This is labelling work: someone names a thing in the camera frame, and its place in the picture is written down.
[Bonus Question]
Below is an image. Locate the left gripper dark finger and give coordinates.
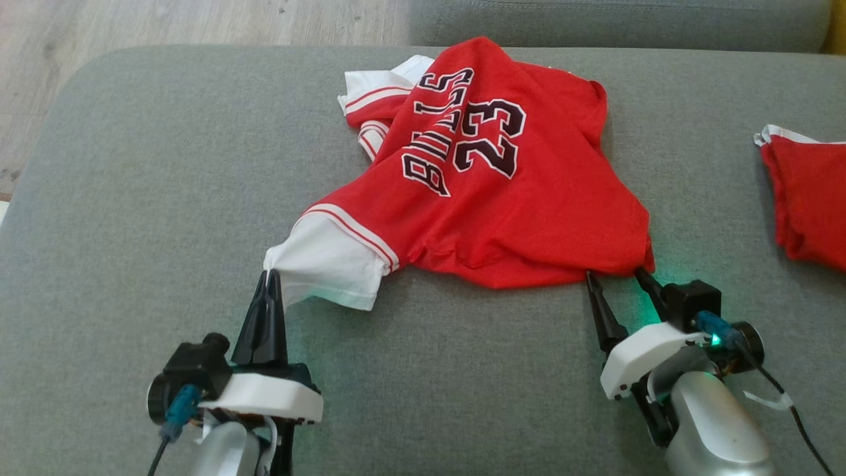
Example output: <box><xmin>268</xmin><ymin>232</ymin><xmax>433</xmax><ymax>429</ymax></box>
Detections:
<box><xmin>268</xmin><ymin>268</ymin><xmax>289</xmax><ymax>366</ymax></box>
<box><xmin>231</xmin><ymin>270</ymin><xmax>270</xmax><ymax>366</ymax></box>

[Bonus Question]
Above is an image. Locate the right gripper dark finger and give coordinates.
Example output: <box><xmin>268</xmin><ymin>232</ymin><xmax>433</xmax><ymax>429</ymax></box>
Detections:
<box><xmin>586</xmin><ymin>271</ymin><xmax>629</xmax><ymax>354</ymax></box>
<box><xmin>634</xmin><ymin>266</ymin><xmax>668</xmax><ymax>325</ymax></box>

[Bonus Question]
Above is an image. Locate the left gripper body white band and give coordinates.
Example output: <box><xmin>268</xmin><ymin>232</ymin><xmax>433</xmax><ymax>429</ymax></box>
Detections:
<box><xmin>198</xmin><ymin>362</ymin><xmax>325</xmax><ymax>476</ymax></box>

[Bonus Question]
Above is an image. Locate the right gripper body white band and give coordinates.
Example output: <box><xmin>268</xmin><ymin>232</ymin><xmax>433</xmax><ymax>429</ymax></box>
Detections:
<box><xmin>600</xmin><ymin>322</ymin><xmax>709</xmax><ymax>447</ymax></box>

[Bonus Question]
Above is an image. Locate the red jersey with 23 print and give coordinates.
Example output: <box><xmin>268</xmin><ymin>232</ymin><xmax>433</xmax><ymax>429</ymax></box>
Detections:
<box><xmin>264</xmin><ymin>36</ymin><xmax>656</xmax><ymax>311</ymax></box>

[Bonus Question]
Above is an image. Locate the red shorts white trim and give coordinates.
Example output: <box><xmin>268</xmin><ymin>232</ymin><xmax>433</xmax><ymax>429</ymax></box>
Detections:
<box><xmin>753</xmin><ymin>124</ymin><xmax>846</xmax><ymax>273</ymax></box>

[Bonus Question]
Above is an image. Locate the grey sofa seat cushion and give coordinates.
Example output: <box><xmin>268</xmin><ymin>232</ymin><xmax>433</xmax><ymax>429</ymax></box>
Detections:
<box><xmin>0</xmin><ymin>45</ymin><xmax>846</xmax><ymax>476</ymax></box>

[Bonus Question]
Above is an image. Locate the grey sofa back cushion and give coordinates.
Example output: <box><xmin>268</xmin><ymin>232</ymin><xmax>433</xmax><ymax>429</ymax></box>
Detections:
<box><xmin>410</xmin><ymin>0</ymin><xmax>832</xmax><ymax>54</ymax></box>

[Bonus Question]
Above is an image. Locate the yellow object edge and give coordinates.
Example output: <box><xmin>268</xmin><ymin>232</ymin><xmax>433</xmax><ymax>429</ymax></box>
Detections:
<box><xmin>823</xmin><ymin>0</ymin><xmax>846</xmax><ymax>55</ymax></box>

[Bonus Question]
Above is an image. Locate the left black cable teal plug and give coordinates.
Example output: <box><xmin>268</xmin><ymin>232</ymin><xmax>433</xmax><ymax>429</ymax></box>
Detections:
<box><xmin>147</xmin><ymin>383</ymin><xmax>202</xmax><ymax>476</ymax></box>

